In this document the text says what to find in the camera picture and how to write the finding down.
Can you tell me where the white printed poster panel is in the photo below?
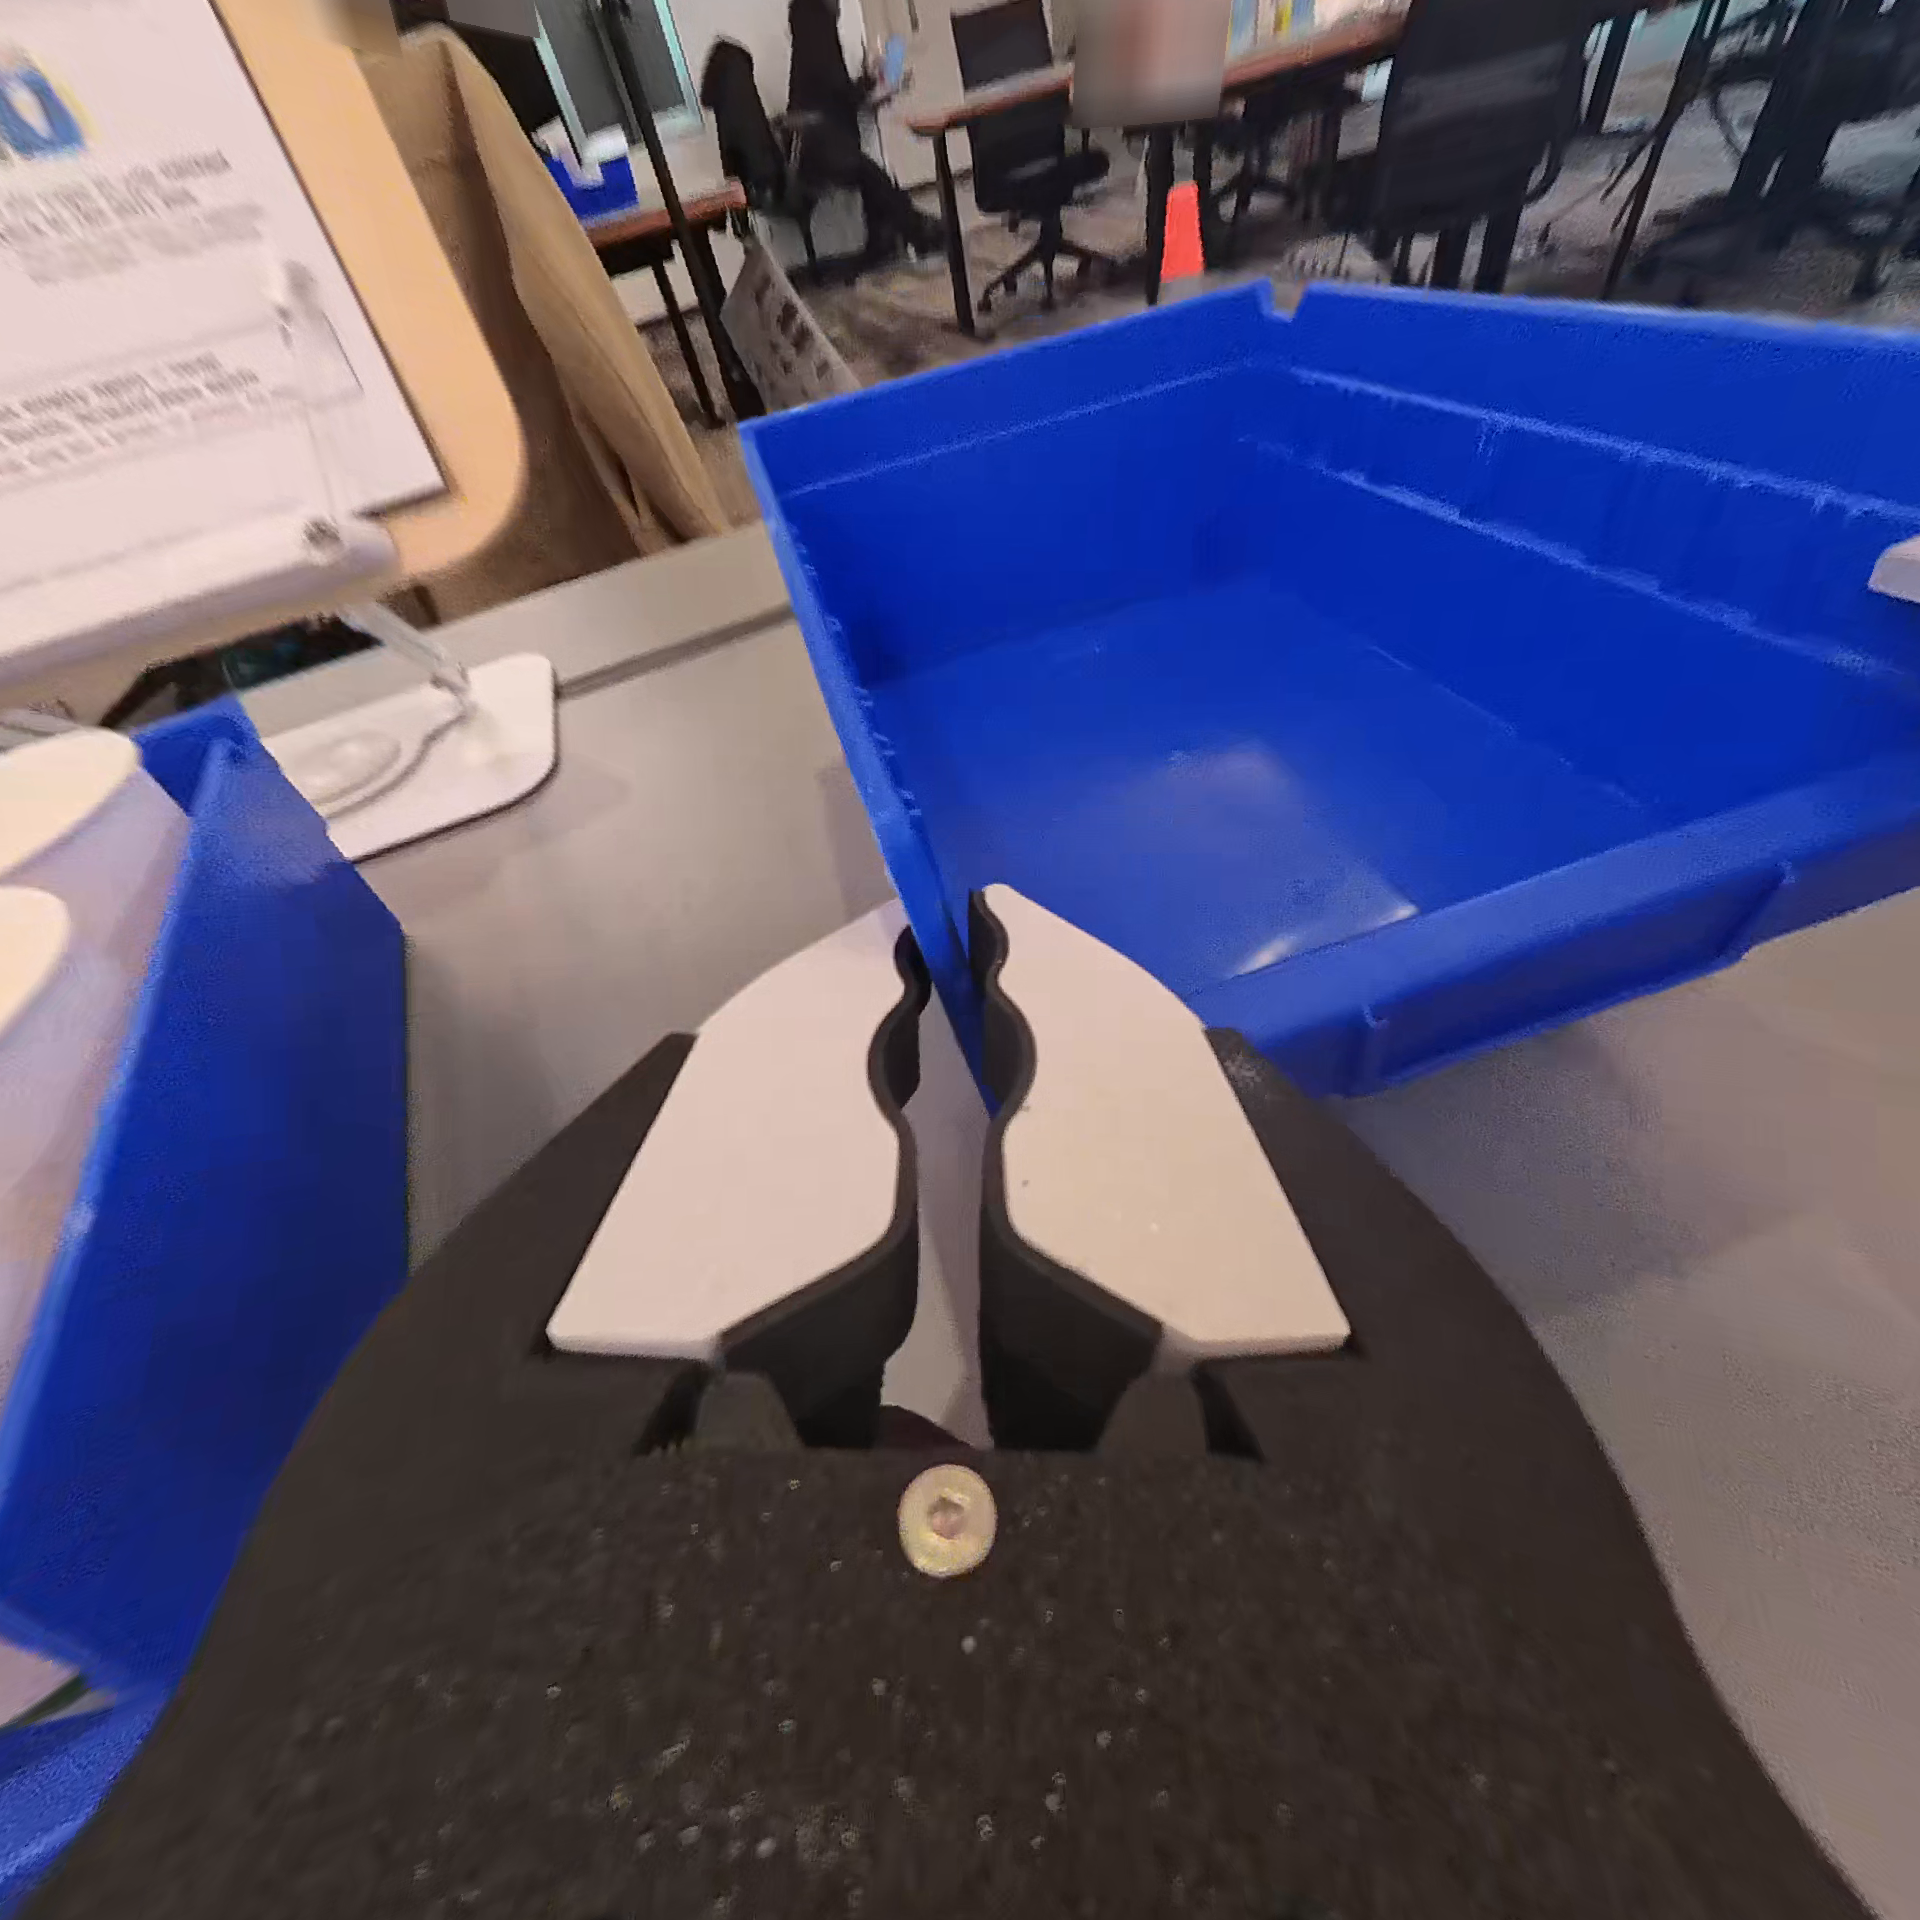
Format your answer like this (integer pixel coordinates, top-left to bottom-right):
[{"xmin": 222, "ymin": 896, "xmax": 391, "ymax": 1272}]
[{"xmin": 724, "ymin": 239, "xmax": 862, "ymax": 411}]

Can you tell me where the blue plastic bin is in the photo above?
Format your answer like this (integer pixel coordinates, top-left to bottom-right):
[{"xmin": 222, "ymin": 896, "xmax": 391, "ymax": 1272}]
[
  {"xmin": 0, "ymin": 699, "xmax": 410, "ymax": 1870},
  {"xmin": 742, "ymin": 276, "xmax": 1920, "ymax": 1114}
]

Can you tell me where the cluster of white cups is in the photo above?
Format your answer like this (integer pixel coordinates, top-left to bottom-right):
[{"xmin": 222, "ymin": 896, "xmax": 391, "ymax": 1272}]
[{"xmin": 0, "ymin": 728, "xmax": 193, "ymax": 1355}]

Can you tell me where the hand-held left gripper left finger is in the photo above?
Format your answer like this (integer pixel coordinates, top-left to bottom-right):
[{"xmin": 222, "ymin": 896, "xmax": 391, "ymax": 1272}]
[{"xmin": 544, "ymin": 902, "xmax": 920, "ymax": 1446}]

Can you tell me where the printed instruction sheet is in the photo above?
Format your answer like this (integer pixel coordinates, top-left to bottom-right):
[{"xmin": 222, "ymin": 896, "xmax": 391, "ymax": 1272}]
[{"xmin": 0, "ymin": 0, "xmax": 448, "ymax": 593}]

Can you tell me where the instruction sheet on tablet stand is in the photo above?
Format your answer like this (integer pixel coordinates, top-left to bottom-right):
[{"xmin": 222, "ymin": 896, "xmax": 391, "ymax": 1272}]
[{"xmin": 0, "ymin": 0, "xmax": 559, "ymax": 865}]

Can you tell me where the beige hanging coat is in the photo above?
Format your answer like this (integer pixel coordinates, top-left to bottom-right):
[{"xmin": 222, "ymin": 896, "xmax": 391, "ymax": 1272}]
[{"xmin": 361, "ymin": 23, "xmax": 738, "ymax": 622}]

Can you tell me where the large black office chair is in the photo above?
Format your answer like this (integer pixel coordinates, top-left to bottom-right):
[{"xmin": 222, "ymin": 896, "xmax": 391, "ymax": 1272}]
[{"xmin": 1375, "ymin": 0, "xmax": 1597, "ymax": 292}]

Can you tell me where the small wooden side desk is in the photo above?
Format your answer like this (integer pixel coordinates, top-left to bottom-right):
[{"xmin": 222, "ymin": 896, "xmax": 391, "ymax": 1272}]
[{"xmin": 574, "ymin": 182, "xmax": 751, "ymax": 425}]

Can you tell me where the black hanging jacket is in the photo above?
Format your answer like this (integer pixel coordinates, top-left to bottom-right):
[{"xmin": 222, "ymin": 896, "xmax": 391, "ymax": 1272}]
[{"xmin": 703, "ymin": 37, "xmax": 799, "ymax": 214}]

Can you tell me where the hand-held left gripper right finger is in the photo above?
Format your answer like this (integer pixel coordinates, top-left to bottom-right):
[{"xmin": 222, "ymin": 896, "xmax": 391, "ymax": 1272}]
[{"xmin": 972, "ymin": 886, "xmax": 1355, "ymax": 1446}]

